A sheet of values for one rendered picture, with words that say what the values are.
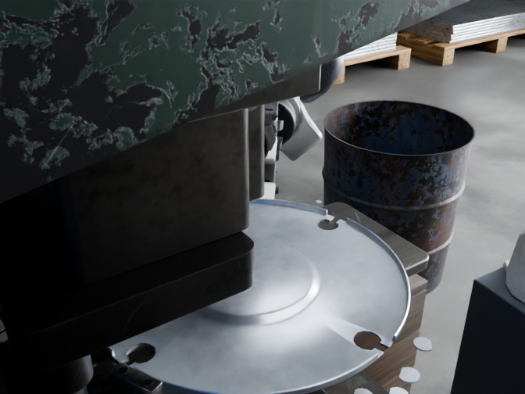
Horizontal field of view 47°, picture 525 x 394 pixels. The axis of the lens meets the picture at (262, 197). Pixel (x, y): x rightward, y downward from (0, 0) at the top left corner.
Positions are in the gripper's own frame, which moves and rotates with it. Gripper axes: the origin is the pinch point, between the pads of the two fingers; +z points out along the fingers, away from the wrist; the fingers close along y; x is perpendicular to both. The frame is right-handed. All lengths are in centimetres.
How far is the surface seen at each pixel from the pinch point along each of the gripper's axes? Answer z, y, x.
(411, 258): 17.3, 0.5, 15.7
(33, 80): 50, 28, -4
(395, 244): 14.9, 0.5, 14.5
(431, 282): -80, -73, 47
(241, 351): 31.5, 0.4, 0.4
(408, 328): -35, -53, 31
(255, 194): 27.4, 12.2, 0.9
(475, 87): -280, -76, 108
